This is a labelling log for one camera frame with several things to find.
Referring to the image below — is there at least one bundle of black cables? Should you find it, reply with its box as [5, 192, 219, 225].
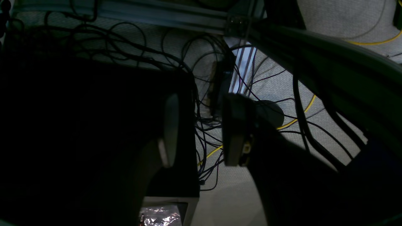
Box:
[6, 9, 368, 192]

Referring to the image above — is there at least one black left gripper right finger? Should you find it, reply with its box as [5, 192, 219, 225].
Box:
[222, 93, 338, 226]

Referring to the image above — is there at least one aluminium frame rail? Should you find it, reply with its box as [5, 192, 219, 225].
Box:
[14, 0, 267, 35]

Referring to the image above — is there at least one black computer case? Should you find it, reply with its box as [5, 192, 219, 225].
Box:
[1, 56, 200, 226]

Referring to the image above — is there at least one yellow cable on floor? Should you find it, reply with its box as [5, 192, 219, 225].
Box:
[197, 30, 402, 166]

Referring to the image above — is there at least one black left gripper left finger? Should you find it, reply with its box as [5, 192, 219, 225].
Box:
[125, 94, 180, 226]

